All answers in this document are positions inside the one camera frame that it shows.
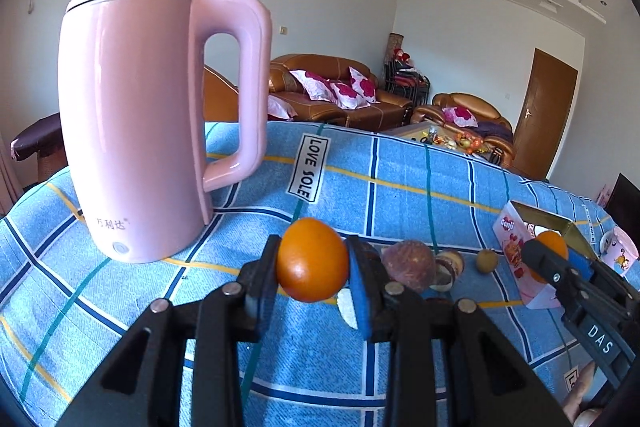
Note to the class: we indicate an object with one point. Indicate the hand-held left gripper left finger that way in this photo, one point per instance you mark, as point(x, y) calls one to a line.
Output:
point(270, 279)

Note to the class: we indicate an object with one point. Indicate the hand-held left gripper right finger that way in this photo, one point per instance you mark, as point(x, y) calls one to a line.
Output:
point(360, 289)

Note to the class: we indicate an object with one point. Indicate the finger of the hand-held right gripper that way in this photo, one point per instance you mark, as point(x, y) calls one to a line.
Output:
point(552, 269)
point(582, 267)

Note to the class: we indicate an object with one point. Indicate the orange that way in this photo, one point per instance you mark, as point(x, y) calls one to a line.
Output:
point(312, 259)
point(552, 244)

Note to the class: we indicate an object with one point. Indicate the pink snack box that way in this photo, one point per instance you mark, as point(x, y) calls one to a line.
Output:
point(510, 247)

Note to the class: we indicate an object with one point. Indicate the brown halved fruit shell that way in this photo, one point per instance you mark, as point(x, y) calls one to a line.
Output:
point(449, 269)

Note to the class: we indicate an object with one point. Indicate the person's right hand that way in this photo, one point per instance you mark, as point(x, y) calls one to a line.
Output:
point(577, 404)

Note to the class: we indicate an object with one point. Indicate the white cartoon mug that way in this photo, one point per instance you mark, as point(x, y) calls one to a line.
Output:
point(620, 252)

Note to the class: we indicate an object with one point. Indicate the purple passion fruit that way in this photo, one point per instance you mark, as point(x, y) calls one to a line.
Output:
point(407, 264)

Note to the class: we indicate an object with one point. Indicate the small brown-green fruit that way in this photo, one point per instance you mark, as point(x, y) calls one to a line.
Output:
point(486, 260)

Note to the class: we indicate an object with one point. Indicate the pink packet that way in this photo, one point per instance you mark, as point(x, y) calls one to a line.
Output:
point(605, 196)

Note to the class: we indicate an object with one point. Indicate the dark flat screen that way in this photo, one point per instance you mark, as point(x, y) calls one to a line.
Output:
point(625, 199)

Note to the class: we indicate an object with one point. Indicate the blue plaid blanket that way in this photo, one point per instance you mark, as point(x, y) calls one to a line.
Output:
point(400, 187)

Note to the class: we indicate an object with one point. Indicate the purple cloth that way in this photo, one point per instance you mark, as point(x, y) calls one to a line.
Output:
point(495, 129)

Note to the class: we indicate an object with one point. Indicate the brown wooden door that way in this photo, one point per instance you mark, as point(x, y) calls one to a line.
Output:
point(545, 117)

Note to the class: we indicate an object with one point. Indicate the pile of colourful snacks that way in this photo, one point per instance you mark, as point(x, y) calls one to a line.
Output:
point(460, 141)

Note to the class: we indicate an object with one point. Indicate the wooden coffee table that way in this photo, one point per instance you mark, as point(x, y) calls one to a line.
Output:
point(405, 130)

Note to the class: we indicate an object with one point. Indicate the white pink floral pillow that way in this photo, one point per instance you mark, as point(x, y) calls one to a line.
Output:
point(312, 84)
point(460, 116)
point(280, 109)
point(364, 82)
point(347, 94)

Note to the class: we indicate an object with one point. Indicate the brown leather armchair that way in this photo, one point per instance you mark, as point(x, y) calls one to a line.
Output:
point(220, 99)
point(480, 107)

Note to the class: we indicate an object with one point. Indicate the brown leather sofa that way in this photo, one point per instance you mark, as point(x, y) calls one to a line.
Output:
point(385, 112)

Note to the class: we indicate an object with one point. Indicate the pink electric kettle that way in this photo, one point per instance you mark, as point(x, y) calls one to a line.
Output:
point(135, 122)

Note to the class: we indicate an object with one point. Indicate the stacked dark chairs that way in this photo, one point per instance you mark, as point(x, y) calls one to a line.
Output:
point(407, 82)

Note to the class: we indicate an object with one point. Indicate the red plush toy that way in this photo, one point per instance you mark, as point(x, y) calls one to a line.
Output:
point(402, 55)

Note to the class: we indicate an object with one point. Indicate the tall woven vase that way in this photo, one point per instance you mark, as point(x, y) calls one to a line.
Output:
point(395, 43)

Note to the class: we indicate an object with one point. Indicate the dark brown chair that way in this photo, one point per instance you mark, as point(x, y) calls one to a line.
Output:
point(37, 137)

